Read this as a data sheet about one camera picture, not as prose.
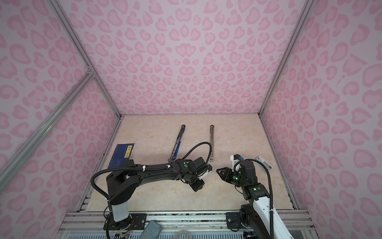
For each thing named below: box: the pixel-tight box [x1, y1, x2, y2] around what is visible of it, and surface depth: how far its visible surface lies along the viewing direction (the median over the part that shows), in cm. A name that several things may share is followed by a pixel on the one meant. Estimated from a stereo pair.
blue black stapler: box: [170, 124, 186, 161], surface depth 103 cm
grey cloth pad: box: [139, 220, 163, 239], surface depth 70 cm
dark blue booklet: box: [107, 143, 135, 169], surface depth 99 cm
